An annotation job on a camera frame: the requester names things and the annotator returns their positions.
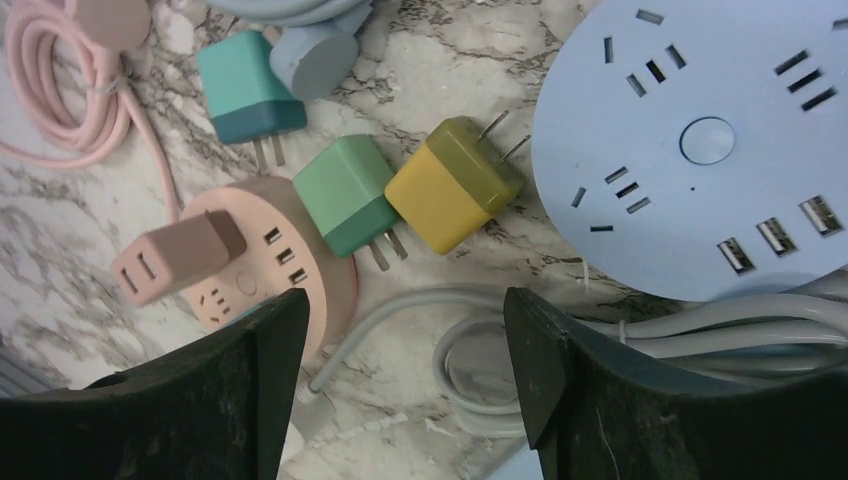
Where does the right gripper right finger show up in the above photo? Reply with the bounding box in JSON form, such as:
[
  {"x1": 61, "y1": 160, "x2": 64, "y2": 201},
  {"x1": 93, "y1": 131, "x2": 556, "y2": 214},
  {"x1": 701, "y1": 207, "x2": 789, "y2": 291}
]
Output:
[{"x1": 504, "y1": 288, "x2": 847, "y2": 479}]

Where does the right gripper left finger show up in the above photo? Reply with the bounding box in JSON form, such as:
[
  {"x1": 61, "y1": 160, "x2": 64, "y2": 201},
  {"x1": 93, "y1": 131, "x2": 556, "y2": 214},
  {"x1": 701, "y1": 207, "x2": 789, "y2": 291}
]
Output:
[{"x1": 1, "y1": 288, "x2": 310, "y2": 479}]

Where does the pink charger plug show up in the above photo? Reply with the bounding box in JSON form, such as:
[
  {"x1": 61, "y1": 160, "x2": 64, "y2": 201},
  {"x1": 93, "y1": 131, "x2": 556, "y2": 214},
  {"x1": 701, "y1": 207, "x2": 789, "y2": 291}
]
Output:
[{"x1": 111, "y1": 210, "x2": 247, "y2": 306}]

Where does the yellow charger plug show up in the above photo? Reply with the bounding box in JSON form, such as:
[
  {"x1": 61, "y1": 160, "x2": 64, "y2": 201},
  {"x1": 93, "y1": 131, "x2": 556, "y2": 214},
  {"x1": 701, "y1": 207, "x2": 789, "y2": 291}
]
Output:
[{"x1": 385, "y1": 110, "x2": 530, "y2": 255}]

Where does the green charger plug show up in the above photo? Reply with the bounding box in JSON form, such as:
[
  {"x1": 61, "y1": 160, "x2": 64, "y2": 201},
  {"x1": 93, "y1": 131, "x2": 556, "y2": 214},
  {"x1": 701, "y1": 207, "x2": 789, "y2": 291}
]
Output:
[{"x1": 293, "y1": 134, "x2": 408, "y2": 271}]

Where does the blue long power strip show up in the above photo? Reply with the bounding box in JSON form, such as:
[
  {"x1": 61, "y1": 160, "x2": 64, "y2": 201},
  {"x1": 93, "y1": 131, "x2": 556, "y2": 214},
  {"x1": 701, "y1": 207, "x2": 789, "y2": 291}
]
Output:
[{"x1": 481, "y1": 443, "x2": 544, "y2": 480}]

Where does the white power strip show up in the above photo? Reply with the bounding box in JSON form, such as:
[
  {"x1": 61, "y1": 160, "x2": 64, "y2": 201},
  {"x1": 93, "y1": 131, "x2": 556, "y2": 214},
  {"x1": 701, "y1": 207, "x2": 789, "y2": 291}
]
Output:
[{"x1": 280, "y1": 388, "x2": 336, "y2": 466}]

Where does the pink round power strip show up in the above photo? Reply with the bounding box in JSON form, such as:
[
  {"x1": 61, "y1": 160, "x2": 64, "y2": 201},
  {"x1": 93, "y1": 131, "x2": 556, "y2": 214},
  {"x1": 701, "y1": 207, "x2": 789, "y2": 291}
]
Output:
[{"x1": 182, "y1": 176, "x2": 358, "y2": 362}]

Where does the blue round power strip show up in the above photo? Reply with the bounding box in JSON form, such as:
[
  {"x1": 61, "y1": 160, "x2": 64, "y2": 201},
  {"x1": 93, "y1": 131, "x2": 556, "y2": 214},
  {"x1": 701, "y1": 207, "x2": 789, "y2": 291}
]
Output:
[{"x1": 531, "y1": 0, "x2": 847, "y2": 302}]

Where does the grey bundled power cord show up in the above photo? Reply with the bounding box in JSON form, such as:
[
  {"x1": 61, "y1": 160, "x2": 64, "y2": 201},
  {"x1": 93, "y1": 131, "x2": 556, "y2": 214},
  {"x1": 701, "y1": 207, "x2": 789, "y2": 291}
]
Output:
[{"x1": 298, "y1": 284, "x2": 848, "y2": 439}]

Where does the pink coiled power cord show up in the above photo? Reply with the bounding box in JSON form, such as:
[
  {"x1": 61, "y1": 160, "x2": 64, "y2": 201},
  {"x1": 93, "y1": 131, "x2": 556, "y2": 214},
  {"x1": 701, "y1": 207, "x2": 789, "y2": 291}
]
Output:
[{"x1": 0, "y1": 0, "x2": 183, "y2": 224}]

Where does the coiled blue power cord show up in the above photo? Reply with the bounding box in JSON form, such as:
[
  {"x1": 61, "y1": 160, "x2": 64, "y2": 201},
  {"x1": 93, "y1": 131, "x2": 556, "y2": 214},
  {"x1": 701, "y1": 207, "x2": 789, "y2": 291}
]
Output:
[{"x1": 205, "y1": 0, "x2": 376, "y2": 103}]

